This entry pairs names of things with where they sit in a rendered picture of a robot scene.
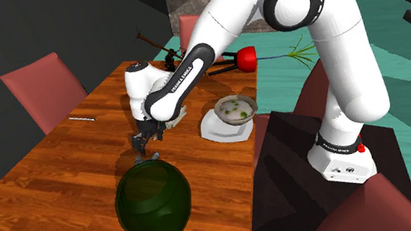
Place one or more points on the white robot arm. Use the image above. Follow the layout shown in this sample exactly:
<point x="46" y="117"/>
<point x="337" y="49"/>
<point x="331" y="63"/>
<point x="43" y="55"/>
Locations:
<point x="341" y="70"/>

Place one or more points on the small beige object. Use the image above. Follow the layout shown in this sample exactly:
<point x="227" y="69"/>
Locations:
<point x="178" y="118"/>

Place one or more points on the dark bare twig plant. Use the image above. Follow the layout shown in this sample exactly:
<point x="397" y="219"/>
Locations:
<point x="169" y="57"/>

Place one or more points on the white square plate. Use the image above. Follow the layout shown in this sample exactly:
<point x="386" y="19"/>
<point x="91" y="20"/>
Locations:
<point x="218" y="131"/>

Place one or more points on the dark robot stand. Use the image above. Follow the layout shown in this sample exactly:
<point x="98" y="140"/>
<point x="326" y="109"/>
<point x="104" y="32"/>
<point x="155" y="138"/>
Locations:
<point x="297" y="183"/>

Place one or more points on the grey bowl of soup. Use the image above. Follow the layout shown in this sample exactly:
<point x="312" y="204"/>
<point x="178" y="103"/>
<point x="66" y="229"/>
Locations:
<point x="236" y="110"/>

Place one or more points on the dark red dining chair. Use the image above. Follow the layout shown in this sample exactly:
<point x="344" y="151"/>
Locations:
<point x="367" y="211"/>
<point x="310" y="89"/>

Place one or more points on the wooden dining table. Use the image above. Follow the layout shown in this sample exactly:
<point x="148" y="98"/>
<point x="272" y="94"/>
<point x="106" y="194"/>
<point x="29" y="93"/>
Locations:
<point x="51" y="203"/>

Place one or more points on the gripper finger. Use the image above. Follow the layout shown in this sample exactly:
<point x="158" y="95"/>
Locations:
<point x="160" y="133"/>
<point x="137" y="144"/>

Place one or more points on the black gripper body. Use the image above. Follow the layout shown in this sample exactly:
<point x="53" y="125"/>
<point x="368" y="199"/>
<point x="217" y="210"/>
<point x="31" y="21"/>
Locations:
<point x="147" y="128"/>

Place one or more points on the dark green round vase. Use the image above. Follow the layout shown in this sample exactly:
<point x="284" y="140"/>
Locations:
<point x="153" y="204"/>

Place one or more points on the red pot with green plant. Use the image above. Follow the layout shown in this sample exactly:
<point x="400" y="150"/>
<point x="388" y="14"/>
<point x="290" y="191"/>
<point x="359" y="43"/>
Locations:
<point x="247" y="59"/>

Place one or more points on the silver pen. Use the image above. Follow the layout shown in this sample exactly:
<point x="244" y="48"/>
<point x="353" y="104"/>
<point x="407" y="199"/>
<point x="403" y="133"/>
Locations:
<point x="82" y="119"/>

